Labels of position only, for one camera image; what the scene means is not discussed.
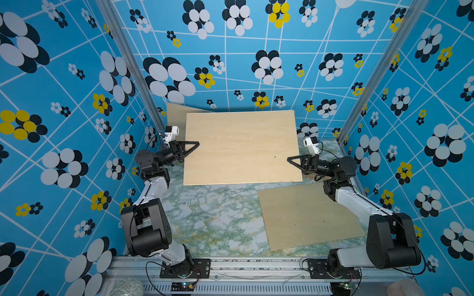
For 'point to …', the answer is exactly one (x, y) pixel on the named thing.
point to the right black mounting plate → (318, 269)
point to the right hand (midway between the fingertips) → (291, 163)
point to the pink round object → (403, 287)
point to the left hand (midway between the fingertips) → (200, 148)
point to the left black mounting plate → (199, 268)
